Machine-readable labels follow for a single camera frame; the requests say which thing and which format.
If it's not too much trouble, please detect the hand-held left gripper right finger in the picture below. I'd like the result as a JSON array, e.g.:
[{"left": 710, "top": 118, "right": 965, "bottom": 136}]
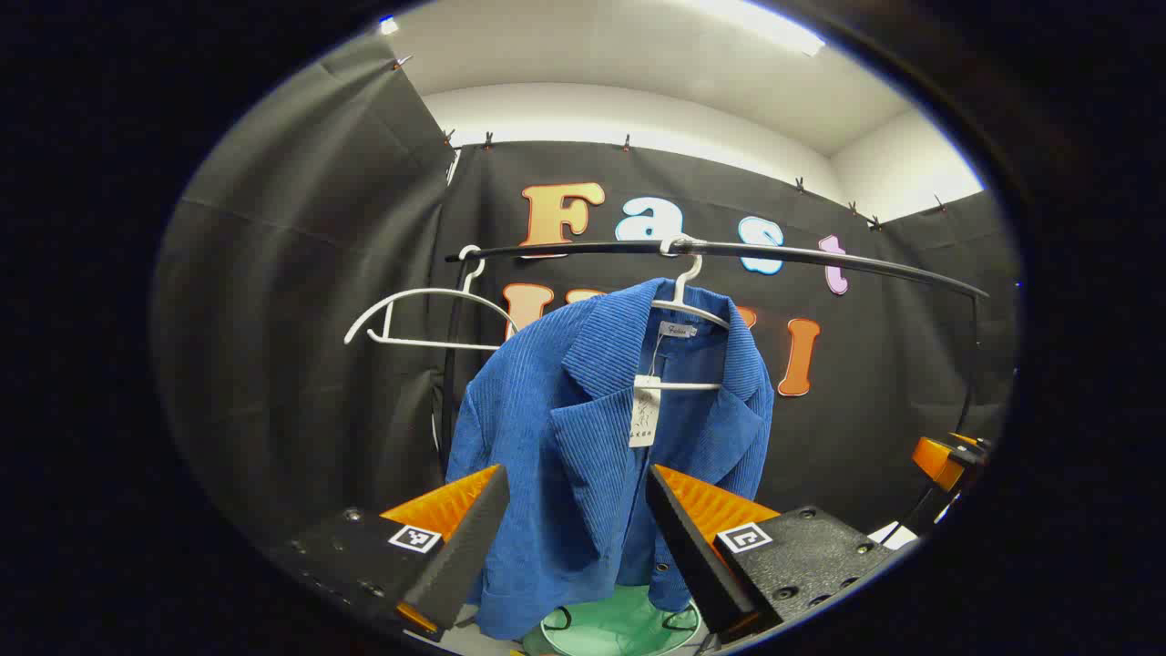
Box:
[{"left": 645, "top": 463, "right": 903, "bottom": 643}]

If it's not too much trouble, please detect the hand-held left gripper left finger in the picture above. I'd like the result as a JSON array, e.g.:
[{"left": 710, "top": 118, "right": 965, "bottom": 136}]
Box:
[{"left": 271, "top": 463, "right": 511, "bottom": 643}]

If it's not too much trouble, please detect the green laundry hamper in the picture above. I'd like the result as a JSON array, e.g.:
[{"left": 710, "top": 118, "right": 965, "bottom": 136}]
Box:
[{"left": 524, "top": 583, "right": 707, "bottom": 656}]

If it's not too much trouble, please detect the blue corduroy jacket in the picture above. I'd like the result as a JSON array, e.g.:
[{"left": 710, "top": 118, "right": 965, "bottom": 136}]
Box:
[{"left": 445, "top": 278, "right": 775, "bottom": 641}]

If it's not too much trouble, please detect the small white clothes hanger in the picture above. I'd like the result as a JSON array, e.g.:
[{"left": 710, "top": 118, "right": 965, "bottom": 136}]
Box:
[{"left": 344, "top": 244, "right": 520, "bottom": 352}]

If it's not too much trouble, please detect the large white clothes hanger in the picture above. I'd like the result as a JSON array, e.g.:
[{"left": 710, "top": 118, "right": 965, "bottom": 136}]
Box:
[{"left": 638, "top": 235, "right": 734, "bottom": 393}]

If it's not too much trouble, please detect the black clothes rail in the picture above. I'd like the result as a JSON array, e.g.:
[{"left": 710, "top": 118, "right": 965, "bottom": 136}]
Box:
[{"left": 442, "top": 239, "right": 992, "bottom": 475}]

